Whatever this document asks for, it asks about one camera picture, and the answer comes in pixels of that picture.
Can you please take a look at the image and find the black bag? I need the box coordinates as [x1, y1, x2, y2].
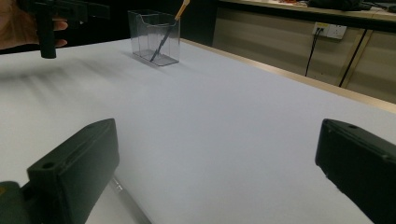
[307, 0, 363, 12]

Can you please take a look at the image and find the dark paintbrush with orange end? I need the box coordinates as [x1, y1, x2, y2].
[149, 0, 191, 63]

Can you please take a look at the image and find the grey metal strip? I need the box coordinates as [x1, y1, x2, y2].
[106, 176, 153, 224]

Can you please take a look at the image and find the white wall socket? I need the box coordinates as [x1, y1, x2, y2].
[312, 21, 347, 40]

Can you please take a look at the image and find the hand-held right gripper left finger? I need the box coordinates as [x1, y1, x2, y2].
[26, 118, 120, 224]

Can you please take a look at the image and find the black wall socket cable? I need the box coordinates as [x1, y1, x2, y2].
[304, 27, 323, 77]

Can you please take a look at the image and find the long wooden counter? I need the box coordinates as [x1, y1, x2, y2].
[218, 0, 396, 34]

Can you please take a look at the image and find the white table cover sheet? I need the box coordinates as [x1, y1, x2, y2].
[0, 38, 396, 224]

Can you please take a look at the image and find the clear acrylic divided holder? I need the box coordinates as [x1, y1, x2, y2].
[127, 8, 181, 67]

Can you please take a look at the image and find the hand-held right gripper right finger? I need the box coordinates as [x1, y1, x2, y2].
[315, 118, 396, 224]

